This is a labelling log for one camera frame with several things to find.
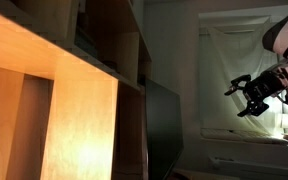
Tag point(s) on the black computer monitor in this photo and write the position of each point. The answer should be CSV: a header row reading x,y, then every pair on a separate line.
x,y
164,130

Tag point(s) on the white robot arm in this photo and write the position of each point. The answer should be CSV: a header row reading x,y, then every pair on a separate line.
x,y
276,41

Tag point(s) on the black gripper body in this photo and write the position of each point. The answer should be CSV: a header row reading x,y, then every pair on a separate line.
x,y
266,84

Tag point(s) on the white hanging curtain cloth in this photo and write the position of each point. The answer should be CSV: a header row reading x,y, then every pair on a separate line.
x,y
242,53

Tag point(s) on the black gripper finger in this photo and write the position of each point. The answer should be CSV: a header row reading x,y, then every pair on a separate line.
x,y
235,84
254,108

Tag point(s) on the wooden bookshelf unit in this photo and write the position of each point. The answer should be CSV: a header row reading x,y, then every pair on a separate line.
x,y
70,104

